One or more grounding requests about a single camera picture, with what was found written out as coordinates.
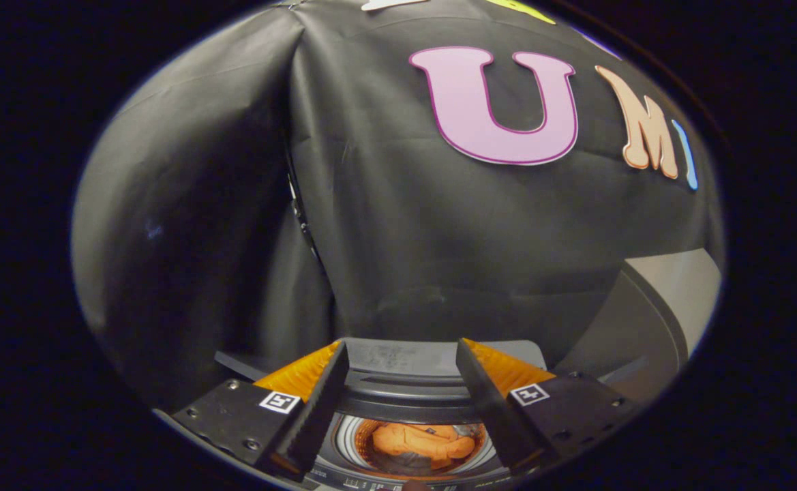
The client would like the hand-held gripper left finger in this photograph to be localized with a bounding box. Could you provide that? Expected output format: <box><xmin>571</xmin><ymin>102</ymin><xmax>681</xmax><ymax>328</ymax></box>
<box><xmin>156</xmin><ymin>341</ymin><xmax>350</xmax><ymax>481</ymax></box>

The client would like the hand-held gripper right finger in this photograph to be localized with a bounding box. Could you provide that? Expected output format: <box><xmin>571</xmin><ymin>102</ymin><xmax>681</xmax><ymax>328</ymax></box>
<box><xmin>456</xmin><ymin>338</ymin><xmax>641</xmax><ymax>475</ymax></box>

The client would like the grey washing machine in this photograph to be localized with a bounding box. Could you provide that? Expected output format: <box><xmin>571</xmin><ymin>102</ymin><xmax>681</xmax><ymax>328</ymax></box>
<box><xmin>299</xmin><ymin>392</ymin><xmax>518</xmax><ymax>491</ymax></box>

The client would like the orange polo shirt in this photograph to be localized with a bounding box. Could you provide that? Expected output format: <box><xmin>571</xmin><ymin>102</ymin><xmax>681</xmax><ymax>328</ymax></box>
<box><xmin>371</xmin><ymin>421</ymin><xmax>477</xmax><ymax>471</ymax></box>

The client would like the black backdrop cloth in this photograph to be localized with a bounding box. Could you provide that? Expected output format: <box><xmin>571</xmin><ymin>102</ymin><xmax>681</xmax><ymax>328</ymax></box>
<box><xmin>71</xmin><ymin>0</ymin><xmax>725</xmax><ymax>410</ymax></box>

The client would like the black cable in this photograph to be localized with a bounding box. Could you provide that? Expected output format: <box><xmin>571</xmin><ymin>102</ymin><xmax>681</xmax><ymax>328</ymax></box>
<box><xmin>286</xmin><ymin>153</ymin><xmax>322</xmax><ymax>261</ymax></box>

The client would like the beige cabinet with dark frame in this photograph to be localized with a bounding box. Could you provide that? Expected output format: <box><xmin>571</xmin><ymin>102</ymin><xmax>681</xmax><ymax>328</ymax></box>
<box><xmin>554</xmin><ymin>249</ymin><xmax>721</xmax><ymax>404</ymax></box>

